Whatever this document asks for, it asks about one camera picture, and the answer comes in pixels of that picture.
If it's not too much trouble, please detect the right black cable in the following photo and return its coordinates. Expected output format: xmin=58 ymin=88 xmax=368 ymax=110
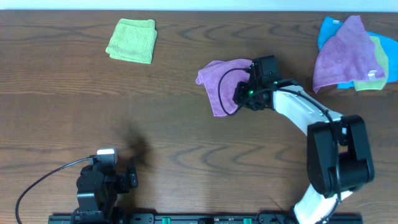
xmin=217 ymin=67 xmax=343 ymax=224

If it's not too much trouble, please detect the left black cable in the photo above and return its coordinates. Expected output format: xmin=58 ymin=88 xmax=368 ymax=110
xmin=15 ymin=157 xmax=94 ymax=224

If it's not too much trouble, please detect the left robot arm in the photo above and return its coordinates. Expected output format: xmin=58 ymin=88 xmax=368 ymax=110
xmin=71 ymin=164 xmax=138 ymax=223

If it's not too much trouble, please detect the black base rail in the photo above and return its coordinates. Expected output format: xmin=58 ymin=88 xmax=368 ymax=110
xmin=48 ymin=213 xmax=297 ymax=224

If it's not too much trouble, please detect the green cloth in pile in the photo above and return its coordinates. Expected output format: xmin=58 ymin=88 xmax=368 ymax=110
xmin=354 ymin=36 xmax=389 ymax=91

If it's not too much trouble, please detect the purple cloth in pile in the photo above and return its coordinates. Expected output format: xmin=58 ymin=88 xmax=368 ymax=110
xmin=313 ymin=16 xmax=384 ymax=92

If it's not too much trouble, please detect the purple microfiber cloth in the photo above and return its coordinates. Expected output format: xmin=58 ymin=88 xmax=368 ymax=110
xmin=196 ymin=58 xmax=252 ymax=117

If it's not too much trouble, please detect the black cable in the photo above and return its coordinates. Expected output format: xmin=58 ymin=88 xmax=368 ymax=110
xmin=15 ymin=157 xmax=94 ymax=224
xmin=217 ymin=67 xmax=343 ymax=224

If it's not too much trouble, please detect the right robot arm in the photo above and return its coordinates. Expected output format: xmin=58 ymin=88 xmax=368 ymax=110
xmin=234 ymin=80 xmax=375 ymax=223

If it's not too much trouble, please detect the blue cloth in pile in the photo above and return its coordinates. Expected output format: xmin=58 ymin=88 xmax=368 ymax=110
xmin=318 ymin=17 xmax=397 ymax=91

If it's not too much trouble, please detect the folded green cloth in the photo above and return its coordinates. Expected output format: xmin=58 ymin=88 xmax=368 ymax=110
xmin=105 ymin=19 xmax=157 ymax=64

